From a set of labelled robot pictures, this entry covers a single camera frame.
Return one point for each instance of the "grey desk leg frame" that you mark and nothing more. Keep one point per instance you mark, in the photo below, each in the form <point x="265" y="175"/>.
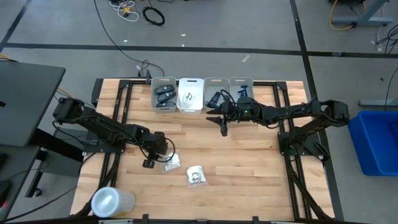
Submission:
<point x="373" y="21"/>

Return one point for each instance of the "grey monitor laptop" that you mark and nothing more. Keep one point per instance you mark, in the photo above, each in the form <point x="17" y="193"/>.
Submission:
<point x="28" y="102"/>

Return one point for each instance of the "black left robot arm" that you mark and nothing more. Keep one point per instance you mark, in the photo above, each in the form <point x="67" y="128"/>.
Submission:
<point x="109" y="127"/>

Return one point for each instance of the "clear plastic cup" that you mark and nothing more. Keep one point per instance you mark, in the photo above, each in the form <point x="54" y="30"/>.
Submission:
<point x="110" y="202"/>

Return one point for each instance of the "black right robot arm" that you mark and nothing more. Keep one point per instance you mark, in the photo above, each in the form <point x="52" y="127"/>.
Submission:
<point x="295" y="112"/>

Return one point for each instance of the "white plastic storage bin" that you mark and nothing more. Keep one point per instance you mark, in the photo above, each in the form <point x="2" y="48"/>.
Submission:
<point x="197" y="85"/>

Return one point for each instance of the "black edge clamp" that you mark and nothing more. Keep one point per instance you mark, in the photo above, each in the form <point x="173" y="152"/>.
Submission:
<point x="255" y="219"/>
<point x="145" y="218"/>

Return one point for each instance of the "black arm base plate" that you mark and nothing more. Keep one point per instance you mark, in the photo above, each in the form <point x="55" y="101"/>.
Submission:
<point x="99" y="150"/>
<point x="284" y="149"/>

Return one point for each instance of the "blue plastic tote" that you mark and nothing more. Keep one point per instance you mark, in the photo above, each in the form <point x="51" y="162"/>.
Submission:
<point x="379" y="146"/>

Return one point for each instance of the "silver aluminium bar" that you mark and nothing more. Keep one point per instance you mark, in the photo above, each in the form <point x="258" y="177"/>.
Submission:
<point x="115" y="221"/>
<point x="283" y="222"/>

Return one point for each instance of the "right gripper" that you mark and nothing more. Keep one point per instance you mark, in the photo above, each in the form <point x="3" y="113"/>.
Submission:
<point x="236" y="112"/>

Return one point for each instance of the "grey plastic storage bin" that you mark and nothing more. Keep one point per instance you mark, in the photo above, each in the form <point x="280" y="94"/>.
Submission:
<point x="233" y="85"/>
<point x="209" y="85"/>
<point x="154" y="81"/>

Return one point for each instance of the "grey desk foot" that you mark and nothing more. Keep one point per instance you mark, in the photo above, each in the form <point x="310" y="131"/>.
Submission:
<point x="377" y="102"/>

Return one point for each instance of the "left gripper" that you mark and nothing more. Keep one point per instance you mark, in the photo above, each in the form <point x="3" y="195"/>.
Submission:
<point x="149" y="163"/>

